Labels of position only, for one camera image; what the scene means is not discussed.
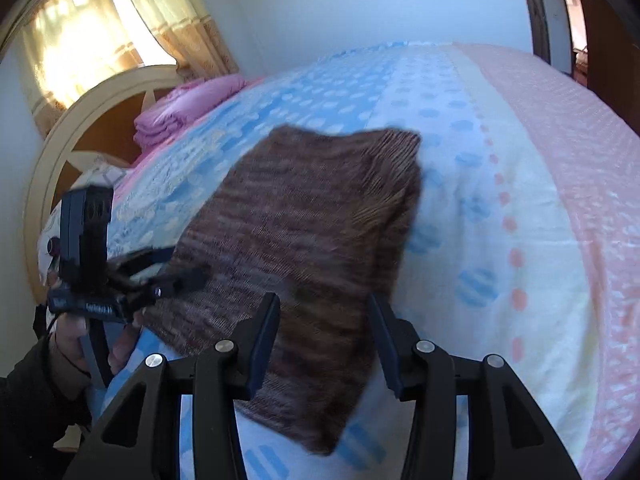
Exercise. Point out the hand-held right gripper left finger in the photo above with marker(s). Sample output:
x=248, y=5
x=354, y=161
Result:
x=265, y=340

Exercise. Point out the patterned white pillow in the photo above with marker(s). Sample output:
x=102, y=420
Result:
x=100, y=172

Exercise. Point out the brown knit sweater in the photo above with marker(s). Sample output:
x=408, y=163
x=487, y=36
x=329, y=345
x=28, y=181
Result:
x=300, y=220

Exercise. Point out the brown wooden door frame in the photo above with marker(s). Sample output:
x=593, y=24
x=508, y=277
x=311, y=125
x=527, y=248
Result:
x=537, y=10

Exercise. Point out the person's left hand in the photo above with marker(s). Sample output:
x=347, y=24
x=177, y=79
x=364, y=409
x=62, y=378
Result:
x=70, y=347

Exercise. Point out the person's left forearm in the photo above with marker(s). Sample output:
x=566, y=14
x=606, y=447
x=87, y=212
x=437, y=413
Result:
x=35, y=400

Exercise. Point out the brown wooden door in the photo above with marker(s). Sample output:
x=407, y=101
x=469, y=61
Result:
x=605, y=50

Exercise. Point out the printed blue pink blanket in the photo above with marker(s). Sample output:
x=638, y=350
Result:
x=500, y=210

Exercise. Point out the yellow patterned curtain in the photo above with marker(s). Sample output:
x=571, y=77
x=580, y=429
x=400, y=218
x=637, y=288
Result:
x=165, y=10

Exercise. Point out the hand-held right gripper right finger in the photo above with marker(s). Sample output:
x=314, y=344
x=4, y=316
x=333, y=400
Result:
x=382, y=345

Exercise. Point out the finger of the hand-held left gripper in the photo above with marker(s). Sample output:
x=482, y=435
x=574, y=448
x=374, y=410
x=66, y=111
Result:
x=145, y=257
x=175, y=282

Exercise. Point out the cream and wooden headboard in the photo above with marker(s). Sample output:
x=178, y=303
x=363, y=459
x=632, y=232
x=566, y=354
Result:
x=50, y=160

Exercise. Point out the folded purple quilt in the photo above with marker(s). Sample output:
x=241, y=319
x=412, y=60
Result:
x=175, y=110

